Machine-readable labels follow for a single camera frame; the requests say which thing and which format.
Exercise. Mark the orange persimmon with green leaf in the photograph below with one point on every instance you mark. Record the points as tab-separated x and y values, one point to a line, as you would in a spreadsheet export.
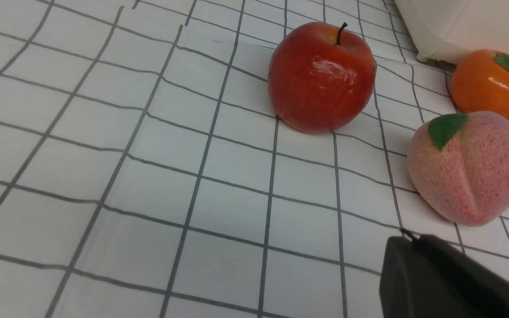
480	82

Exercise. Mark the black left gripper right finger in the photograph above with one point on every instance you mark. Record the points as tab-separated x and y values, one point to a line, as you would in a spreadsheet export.
484	293

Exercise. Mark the cream white toaster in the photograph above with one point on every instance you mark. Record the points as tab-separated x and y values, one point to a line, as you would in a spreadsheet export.
448	30

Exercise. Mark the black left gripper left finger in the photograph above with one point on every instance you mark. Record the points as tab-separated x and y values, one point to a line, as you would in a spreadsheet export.
424	277

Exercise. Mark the red apple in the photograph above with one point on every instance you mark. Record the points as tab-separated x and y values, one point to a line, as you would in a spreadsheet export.
320	77

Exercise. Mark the white checkered tablecloth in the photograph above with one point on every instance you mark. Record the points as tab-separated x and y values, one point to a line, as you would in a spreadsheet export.
143	173

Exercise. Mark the pink peach with leaf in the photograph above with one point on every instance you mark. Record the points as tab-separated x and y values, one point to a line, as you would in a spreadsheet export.
459	163

